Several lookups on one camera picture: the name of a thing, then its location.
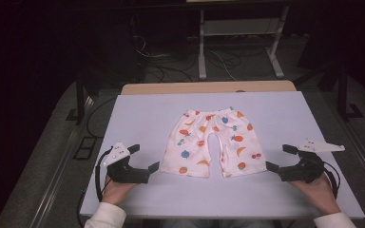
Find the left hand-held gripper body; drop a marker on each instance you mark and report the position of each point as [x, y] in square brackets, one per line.
[127, 173]

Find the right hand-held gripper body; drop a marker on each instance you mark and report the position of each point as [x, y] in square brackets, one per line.
[304, 167]

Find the white fruit print shorts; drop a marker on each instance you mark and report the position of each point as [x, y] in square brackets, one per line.
[199, 142]

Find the person's left hand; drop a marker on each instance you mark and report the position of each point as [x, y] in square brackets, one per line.
[118, 191]

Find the person's right hand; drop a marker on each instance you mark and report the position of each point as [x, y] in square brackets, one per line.
[317, 194]

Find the white board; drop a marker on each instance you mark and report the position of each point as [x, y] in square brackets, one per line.
[145, 126]

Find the black metal stand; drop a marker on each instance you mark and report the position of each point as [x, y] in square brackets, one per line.
[79, 101]
[343, 95]

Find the wooden table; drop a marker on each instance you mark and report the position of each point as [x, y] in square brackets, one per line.
[202, 87]

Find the black rectangular floor frame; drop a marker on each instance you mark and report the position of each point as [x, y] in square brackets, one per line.
[85, 148]

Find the white metal desk frame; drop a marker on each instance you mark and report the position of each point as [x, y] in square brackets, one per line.
[201, 47]

